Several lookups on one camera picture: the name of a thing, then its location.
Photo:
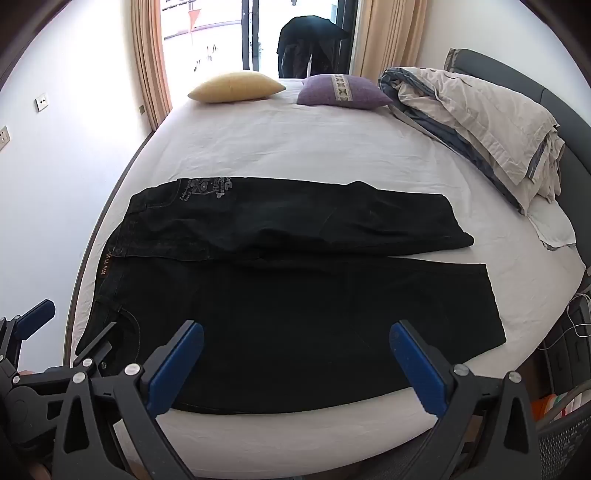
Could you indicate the white pillow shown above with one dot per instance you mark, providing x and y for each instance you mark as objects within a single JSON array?
[{"x": 551, "y": 228}]

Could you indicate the beige curtain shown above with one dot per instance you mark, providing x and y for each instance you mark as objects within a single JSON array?
[
  {"x": 390, "y": 32},
  {"x": 147, "y": 55}
]

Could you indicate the black pants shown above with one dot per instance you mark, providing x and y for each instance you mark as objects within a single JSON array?
[{"x": 295, "y": 314}]

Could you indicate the beige and grey duvet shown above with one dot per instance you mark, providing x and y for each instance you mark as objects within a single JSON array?
[{"x": 480, "y": 115}]

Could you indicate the dark clothing on chair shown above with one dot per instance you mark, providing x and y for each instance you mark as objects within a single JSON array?
[{"x": 309, "y": 41}]

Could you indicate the grey mesh basket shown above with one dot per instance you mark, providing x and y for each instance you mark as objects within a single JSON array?
[{"x": 565, "y": 438}]

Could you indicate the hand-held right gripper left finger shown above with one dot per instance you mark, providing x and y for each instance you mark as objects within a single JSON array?
[{"x": 178, "y": 364}]

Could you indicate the red triangular flag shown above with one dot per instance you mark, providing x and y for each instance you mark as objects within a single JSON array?
[{"x": 193, "y": 16}]

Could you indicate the white wall socket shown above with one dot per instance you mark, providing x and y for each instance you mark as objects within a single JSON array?
[
  {"x": 3, "y": 137},
  {"x": 42, "y": 102}
]

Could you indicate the yellow pillow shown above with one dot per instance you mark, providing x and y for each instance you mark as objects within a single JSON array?
[{"x": 235, "y": 86}]

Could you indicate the purple patterned pillow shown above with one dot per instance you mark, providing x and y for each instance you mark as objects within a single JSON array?
[{"x": 341, "y": 91}]

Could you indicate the white bed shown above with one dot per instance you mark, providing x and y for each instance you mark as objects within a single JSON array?
[{"x": 323, "y": 138}]

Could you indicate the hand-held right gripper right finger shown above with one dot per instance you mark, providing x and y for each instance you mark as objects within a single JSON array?
[{"x": 415, "y": 369}]

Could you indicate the grey headboard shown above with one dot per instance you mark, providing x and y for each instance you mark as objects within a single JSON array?
[{"x": 572, "y": 152}]

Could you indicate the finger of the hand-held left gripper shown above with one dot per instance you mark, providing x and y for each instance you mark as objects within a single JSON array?
[
  {"x": 37, "y": 314},
  {"x": 99, "y": 344}
]

